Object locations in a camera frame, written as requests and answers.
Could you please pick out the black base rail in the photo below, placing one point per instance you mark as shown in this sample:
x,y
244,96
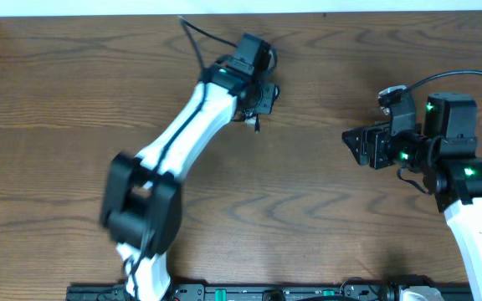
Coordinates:
x,y
407,287

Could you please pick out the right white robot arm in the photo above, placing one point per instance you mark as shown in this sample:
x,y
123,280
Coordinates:
x,y
442,149

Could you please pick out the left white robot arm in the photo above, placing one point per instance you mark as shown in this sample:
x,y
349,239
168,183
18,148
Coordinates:
x,y
142,204

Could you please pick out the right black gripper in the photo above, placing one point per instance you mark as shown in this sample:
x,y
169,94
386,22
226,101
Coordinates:
x,y
375,147

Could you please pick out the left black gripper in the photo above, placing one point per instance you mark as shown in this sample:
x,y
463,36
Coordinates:
x,y
267,99

